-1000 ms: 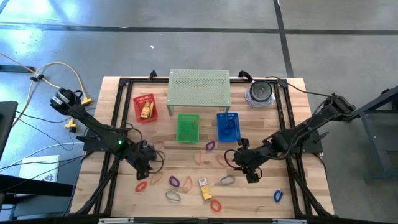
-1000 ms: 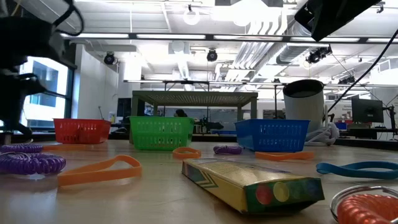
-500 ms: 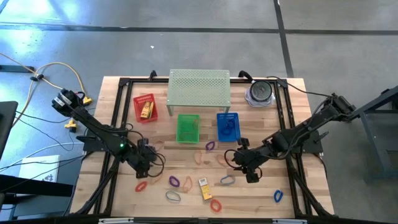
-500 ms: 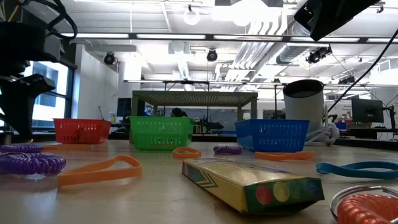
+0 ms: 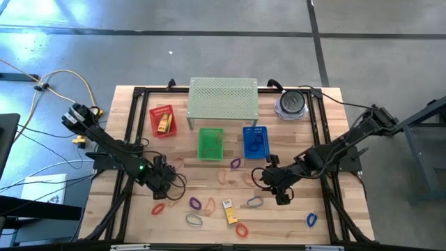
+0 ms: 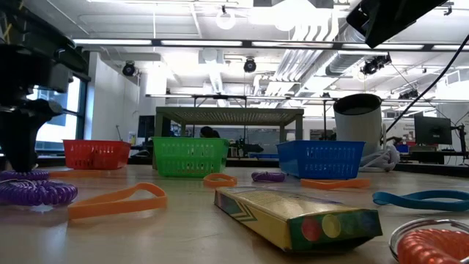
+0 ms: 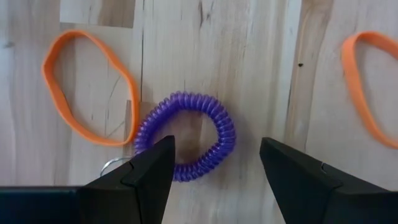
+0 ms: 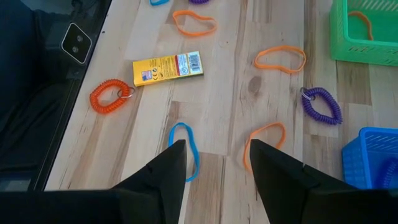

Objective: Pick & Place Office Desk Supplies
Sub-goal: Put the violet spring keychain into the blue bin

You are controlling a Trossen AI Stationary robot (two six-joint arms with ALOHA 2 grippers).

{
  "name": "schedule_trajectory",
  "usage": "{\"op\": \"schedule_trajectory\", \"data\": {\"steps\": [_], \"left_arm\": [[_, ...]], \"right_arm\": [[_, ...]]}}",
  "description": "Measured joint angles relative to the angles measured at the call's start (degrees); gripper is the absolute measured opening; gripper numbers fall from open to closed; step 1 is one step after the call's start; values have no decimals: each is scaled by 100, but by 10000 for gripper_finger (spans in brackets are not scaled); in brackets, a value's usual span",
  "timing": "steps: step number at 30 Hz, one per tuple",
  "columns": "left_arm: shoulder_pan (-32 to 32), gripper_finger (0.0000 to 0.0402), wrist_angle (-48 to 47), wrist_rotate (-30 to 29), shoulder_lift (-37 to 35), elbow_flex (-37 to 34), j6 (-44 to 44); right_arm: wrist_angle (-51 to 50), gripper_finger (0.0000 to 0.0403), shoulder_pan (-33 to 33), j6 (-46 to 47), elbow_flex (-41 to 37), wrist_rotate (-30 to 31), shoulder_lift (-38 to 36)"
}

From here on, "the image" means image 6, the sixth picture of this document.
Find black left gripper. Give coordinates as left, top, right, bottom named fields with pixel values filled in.
left=0, top=44, right=74, bottom=173

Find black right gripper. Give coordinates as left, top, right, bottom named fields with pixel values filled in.
left=346, top=0, right=448, bottom=48

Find purple coil wristband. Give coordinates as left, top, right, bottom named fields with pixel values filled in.
left=0, top=169, right=51, bottom=183
left=0, top=179, right=78, bottom=207
left=251, top=171, right=287, bottom=183

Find orange rubber band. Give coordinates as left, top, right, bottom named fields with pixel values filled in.
left=300, top=177, right=372, bottom=191
left=203, top=172, right=238, bottom=189
left=67, top=182, right=169, bottom=221

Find green plastic basket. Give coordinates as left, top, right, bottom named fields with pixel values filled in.
left=152, top=136, right=231, bottom=179

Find blue rubber band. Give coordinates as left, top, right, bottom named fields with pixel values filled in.
left=372, top=189, right=469, bottom=213

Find yellow crayon box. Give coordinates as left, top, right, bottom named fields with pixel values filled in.
left=213, top=186, right=384, bottom=254

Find red coil wristband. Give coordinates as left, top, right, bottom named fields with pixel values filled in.
left=388, top=218, right=469, bottom=264

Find black ceiling lamp cluster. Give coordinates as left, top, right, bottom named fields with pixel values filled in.
left=360, top=54, right=392, bottom=76
left=398, top=89, right=421, bottom=100

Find red plastic basket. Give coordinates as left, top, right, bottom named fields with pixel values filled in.
left=62, top=139, right=132, bottom=171

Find white ceiling pipes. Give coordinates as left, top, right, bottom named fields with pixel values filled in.
left=273, top=14, right=344, bottom=97

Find white cylinder with black top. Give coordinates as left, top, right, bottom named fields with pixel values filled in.
left=332, top=92, right=384, bottom=157

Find black computer monitor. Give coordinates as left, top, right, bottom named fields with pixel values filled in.
left=413, top=115, right=454, bottom=146

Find dark monitor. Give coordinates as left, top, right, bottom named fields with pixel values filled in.
left=137, top=115, right=157, bottom=139

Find blue plastic basket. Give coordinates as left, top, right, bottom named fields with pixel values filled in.
left=276, top=139, right=366, bottom=180

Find person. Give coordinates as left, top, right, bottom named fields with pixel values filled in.
left=199, top=125, right=221, bottom=139

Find long linear ceiling light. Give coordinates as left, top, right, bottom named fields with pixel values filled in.
left=73, top=38, right=469, bottom=52

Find black background machine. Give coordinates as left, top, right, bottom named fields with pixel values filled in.
left=230, top=138, right=265, bottom=158

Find large window dark frame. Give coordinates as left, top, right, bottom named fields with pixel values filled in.
left=27, top=75, right=89, bottom=152

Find grey round air duct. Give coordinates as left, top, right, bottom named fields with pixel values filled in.
left=324, top=21, right=369, bottom=78

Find long black cable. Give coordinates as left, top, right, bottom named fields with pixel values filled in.
left=384, top=34, right=469, bottom=135

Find white ring pendant light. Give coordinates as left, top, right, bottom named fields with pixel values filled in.
left=215, top=4, right=237, bottom=31

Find black background rig frame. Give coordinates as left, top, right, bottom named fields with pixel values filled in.
left=145, top=93, right=340, bottom=142

